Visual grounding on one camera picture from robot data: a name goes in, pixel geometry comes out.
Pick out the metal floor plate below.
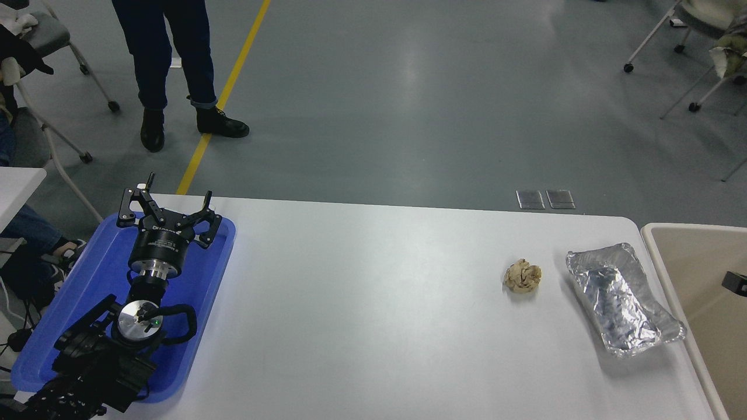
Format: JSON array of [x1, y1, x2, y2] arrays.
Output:
[[516, 190, 546, 211], [546, 189, 576, 210]]

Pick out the black floor cable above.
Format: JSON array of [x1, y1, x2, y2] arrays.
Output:
[[0, 274, 37, 374]]

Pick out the white-framed castor chair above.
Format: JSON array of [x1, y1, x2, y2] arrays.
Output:
[[11, 82, 104, 223]]

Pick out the large pale bin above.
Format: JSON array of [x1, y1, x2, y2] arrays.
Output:
[[641, 223, 747, 420]]

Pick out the blue plastic tray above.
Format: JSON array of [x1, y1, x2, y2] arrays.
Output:
[[12, 211, 237, 404]]

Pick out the grey castor chair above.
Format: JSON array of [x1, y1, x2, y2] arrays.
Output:
[[0, 0, 121, 112]]

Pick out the silver foil tray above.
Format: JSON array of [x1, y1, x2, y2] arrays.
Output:
[[565, 243, 687, 358]]

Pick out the grey chair leg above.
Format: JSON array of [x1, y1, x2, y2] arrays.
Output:
[[722, 157, 747, 183]]

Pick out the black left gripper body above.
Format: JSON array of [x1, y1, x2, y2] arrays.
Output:
[[127, 215, 195, 270]]

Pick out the white-legged castor chair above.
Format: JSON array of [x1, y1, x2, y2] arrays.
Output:
[[622, 0, 747, 74]]

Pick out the white cloth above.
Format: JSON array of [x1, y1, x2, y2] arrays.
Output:
[[0, 12, 39, 39]]

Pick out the black garment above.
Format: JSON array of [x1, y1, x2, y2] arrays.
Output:
[[0, 24, 54, 76]]

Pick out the seated person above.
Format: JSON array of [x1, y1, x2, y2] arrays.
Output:
[[0, 111, 87, 310]]

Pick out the person on foot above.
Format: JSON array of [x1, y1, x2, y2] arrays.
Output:
[[111, 0, 251, 154]]

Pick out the crumpled tan paper ball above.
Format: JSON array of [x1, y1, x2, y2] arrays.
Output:
[[503, 259, 543, 295]]

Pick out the small white side table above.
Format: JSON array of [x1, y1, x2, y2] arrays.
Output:
[[0, 167, 48, 232]]

